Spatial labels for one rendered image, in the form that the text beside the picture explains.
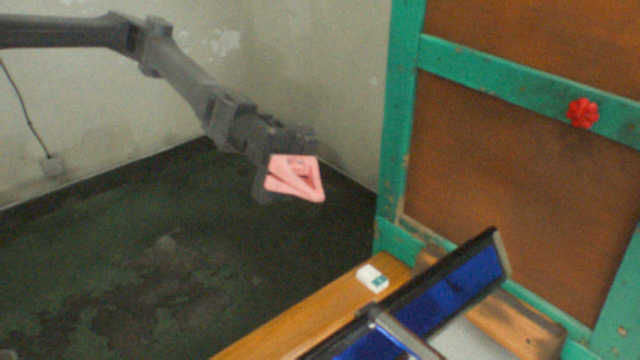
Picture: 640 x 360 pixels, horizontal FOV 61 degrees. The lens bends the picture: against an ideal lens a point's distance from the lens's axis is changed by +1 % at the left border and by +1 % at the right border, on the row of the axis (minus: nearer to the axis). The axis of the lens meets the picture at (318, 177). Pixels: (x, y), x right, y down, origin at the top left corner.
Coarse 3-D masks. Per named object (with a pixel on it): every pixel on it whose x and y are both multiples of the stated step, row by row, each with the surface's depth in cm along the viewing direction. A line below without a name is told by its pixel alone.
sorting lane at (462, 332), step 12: (456, 324) 108; (468, 324) 108; (444, 336) 106; (456, 336) 106; (468, 336) 106; (480, 336) 106; (444, 348) 103; (456, 348) 103; (468, 348) 103; (480, 348) 103; (492, 348) 103; (504, 348) 103
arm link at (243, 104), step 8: (224, 96) 81; (232, 96) 80; (240, 96) 82; (240, 104) 79; (248, 104) 79; (256, 104) 80; (232, 112) 79; (240, 112) 79; (248, 112) 80; (256, 112) 81; (232, 120) 79; (272, 120) 83; (280, 120) 84; (288, 120) 85; (304, 128) 81; (312, 128) 82; (216, 144) 84; (224, 144) 81; (232, 152) 82
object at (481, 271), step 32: (448, 256) 70; (480, 256) 72; (416, 288) 66; (448, 288) 69; (480, 288) 72; (352, 320) 61; (416, 320) 65; (448, 320) 68; (320, 352) 57; (352, 352) 60; (384, 352) 62
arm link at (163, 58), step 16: (160, 32) 105; (160, 48) 101; (176, 48) 103; (144, 64) 108; (160, 64) 99; (176, 64) 94; (192, 64) 96; (176, 80) 93; (192, 80) 89; (208, 80) 90; (192, 96) 88; (208, 96) 83; (208, 112) 85; (224, 112) 80; (208, 128) 83; (224, 128) 81
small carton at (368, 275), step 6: (360, 270) 114; (366, 270) 114; (372, 270) 114; (360, 276) 114; (366, 276) 113; (372, 276) 113; (378, 276) 113; (384, 276) 113; (366, 282) 113; (372, 282) 112; (378, 282) 112; (384, 282) 112; (372, 288) 112; (378, 288) 111
